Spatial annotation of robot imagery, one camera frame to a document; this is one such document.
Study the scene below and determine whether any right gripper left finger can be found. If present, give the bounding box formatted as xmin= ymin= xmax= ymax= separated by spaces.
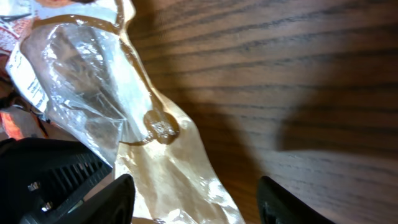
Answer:
xmin=42 ymin=174 xmax=135 ymax=224

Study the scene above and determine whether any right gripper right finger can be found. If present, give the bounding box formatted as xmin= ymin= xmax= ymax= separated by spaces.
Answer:
xmin=256 ymin=176 xmax=334 ymax=224

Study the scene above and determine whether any beige snack bag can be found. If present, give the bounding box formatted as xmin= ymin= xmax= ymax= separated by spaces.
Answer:
xmin=1 ymin=0 xmax=243 ymax=223

